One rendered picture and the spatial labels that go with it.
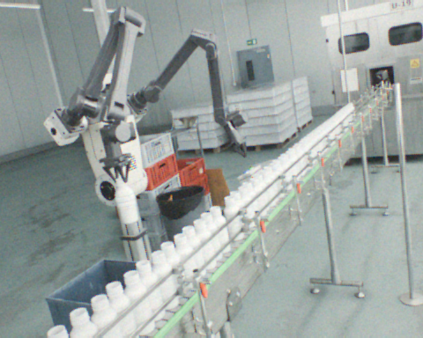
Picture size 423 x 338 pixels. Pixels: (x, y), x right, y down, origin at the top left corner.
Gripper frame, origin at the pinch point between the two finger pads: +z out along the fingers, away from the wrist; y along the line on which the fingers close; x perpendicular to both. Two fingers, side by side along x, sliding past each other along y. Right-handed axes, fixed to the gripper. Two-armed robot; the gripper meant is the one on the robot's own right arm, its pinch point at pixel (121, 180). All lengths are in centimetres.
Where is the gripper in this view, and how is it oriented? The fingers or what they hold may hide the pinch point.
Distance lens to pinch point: 154.7
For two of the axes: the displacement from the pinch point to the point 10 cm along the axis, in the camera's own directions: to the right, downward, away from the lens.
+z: 2.0, 9.5, 2.2
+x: 4.4, -2.9, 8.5
